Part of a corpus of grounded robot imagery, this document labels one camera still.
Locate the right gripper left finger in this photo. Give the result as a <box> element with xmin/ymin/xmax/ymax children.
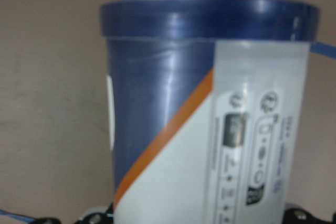
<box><xmin>23</xmin><ymin>201</ymin><xmax>114</xmax><ymax>224</ymax></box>

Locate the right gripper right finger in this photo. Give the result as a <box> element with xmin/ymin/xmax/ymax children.
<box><xmin>283</xmin><ymin>203</ymin><xmax>335</xmax><ymax>224</ymax></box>

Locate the white blue tennis ball can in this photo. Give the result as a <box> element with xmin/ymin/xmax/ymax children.
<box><xmin>100</xmin><ymin>0</ymin><xmax>319</xmax><ymax>223</ymax></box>

